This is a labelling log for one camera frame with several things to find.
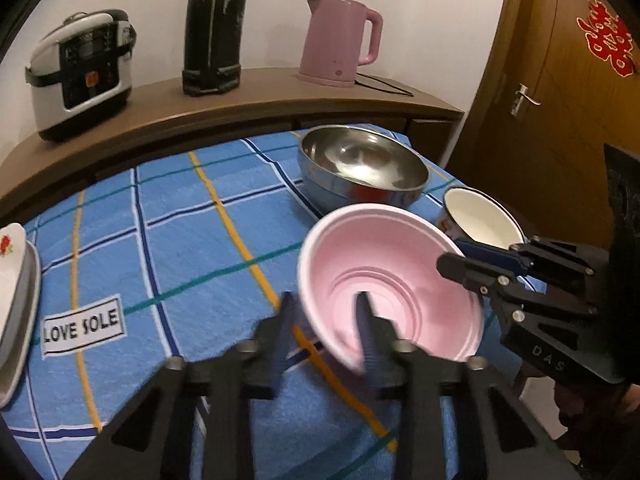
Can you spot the blue plaid tablecloth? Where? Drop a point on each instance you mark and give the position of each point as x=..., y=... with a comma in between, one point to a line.
x=197, y=246

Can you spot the stainless steel bowl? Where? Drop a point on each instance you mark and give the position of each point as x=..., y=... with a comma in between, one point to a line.
x=343, y=165

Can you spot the red flower white plate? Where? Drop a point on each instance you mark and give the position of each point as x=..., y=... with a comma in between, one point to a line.
x=13, y=285

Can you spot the brown wooden side cabinet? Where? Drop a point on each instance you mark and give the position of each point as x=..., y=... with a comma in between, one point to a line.
x=160, y=120

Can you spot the red paper door decoration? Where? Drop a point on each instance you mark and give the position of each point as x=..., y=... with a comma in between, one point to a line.
x=608, y=39

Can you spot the pink electric kettle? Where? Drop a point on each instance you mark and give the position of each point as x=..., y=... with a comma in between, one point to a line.
x=342, y=35

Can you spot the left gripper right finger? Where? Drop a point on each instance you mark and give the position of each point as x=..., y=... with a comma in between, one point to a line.
x=461, y=413

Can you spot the white enamel bowl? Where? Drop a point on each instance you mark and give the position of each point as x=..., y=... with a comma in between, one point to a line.
x=471, y=213

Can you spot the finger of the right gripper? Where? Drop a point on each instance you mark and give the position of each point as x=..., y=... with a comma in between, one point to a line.
x=540, y=257
x=490, y=279

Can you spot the silver black rice cooker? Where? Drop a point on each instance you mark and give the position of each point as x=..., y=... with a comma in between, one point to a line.
x=80, y=73

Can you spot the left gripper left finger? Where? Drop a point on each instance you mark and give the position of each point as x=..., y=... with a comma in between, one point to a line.
x=151, y=436

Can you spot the pink plastic bowl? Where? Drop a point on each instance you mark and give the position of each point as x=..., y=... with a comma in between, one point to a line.
x=390, y=254

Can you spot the black thermos flask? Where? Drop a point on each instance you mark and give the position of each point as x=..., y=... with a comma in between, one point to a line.
x=212, y=46

